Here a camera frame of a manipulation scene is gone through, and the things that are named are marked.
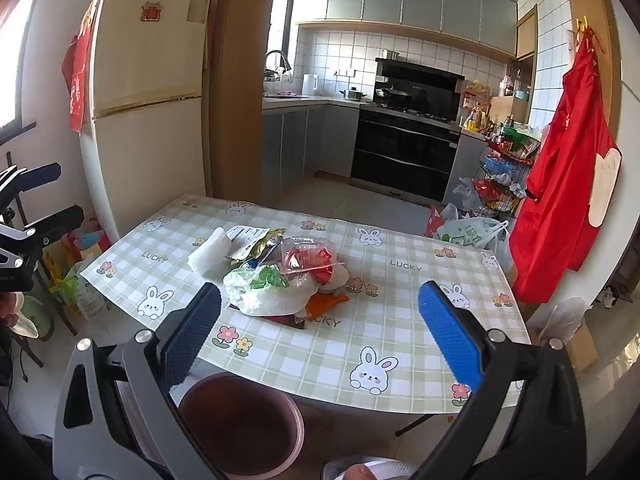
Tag wooden door frame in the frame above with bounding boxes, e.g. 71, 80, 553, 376
209, 0, 281, 206

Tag red apron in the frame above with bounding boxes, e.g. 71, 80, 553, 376
507, 30, 624, 306

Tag pink plastic bin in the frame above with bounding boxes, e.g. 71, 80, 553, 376
177, 372, 305, 479

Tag colourful bags on floor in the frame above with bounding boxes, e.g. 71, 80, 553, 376
42, 220, 112, 322

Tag white foam piece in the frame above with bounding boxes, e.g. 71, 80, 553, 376
187, 227, 236, 276

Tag person's left hand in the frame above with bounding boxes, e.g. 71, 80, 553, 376
0, 292, 19, 329

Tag red packet on floor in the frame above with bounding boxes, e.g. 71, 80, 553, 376
425, 205, 446, 239

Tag kitchen faucet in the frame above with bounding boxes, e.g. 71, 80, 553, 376
263, 50, 293, 84

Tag black range hood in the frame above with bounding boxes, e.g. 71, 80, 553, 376
375, 56, 466, 113

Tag red hanging cloth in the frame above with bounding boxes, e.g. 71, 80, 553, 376
61, 0, 101, 134

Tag cream refrigerator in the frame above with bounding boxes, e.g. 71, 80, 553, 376
80, 0, 217, 246

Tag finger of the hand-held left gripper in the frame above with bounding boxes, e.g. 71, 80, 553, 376
0, 162, 62, 199
0, 204, 85, 267

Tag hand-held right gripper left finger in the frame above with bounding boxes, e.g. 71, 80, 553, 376
52, 281, 231, 480

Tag black wok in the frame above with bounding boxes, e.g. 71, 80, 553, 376
374, 87, 414, 107

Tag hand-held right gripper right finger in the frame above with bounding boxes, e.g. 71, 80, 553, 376
417, 280, 588, 480

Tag clear plastic bag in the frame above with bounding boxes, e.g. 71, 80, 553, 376
537, 296, 586, 346

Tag red foil wrapper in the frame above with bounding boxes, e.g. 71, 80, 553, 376
285, 249, 335, 286

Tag pale green basin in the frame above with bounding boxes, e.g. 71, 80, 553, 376
10, 294, 54, 342

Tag black stove oven unit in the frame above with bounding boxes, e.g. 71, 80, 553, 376
350, 102, 463, 206

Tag paper note on refrigerator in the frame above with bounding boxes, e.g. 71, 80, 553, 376
187, 0, 212, 25

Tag black wire storage rack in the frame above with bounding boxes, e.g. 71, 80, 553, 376
472, 127, 544, 221

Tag gold foil wrapper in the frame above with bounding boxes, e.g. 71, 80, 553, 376
247, 228, 286, 262

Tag grey cabinets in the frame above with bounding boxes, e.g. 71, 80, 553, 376
260, 97, 361, 207
295, 0, 519, 59

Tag cardboard box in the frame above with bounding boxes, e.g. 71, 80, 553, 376
537, 322, 599, 374

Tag grey upper cabinets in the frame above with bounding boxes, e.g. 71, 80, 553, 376
295, 0, 519, 59

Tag white green shopping bag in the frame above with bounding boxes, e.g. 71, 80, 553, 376
437, 215, 512, 252

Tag kitchen window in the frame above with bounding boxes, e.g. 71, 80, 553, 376
265, 0, 297, 92

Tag orange wrapper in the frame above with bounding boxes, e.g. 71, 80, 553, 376
305, 291, 350, 319

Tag grey lower cabinets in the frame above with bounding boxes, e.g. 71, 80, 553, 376
260, 97, 361, 207

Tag white paper packet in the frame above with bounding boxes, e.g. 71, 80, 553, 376
226, 225, 271, 262

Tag checked bunny tablecloth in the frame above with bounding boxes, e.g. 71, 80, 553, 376
80, 194, 532, 415

